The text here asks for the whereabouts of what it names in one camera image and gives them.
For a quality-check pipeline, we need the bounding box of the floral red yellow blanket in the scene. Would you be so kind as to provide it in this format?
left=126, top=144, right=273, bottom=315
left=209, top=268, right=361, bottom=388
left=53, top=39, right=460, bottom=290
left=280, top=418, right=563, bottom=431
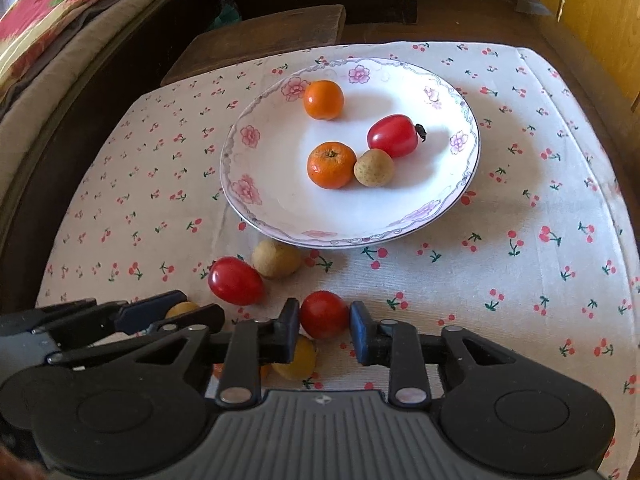
left=1, top=0, right=99, bottom=96

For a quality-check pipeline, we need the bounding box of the red tomato small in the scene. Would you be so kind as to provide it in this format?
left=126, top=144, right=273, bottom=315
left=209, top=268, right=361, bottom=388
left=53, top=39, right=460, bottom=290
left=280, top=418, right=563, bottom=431
left=299, top=290, right=349, bottom=339

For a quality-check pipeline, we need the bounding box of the red tomato large front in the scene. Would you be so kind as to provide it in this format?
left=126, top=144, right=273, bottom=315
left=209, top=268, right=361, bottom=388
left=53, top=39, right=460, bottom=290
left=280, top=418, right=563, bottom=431
left=367, top=114, right=427, bottom=158

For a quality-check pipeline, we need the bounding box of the white floral plate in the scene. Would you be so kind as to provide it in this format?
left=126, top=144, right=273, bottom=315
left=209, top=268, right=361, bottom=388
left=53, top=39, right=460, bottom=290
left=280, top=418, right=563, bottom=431
left=219, top=58, right=480, bottom=248

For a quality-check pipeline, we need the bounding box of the orange mandarin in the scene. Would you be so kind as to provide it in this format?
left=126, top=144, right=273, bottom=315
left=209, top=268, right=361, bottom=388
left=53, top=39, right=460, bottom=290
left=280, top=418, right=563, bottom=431
left=212, top=363, right=272, bottom=382
left=303, top=80, right=345, bottom=120
left=307, top=141, right=357, bottom=190

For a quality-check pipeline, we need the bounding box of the cherry print tablecloth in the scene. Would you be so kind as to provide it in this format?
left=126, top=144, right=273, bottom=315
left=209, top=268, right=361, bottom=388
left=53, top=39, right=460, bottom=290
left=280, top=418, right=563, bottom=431
left=37, top=41, right=639, bottom=479

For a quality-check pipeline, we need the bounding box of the dark wooden stool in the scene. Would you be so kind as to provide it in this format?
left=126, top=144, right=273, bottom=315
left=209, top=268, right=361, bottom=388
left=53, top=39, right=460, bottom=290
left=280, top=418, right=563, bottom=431
left=160, top=4, right=346, bottom=86

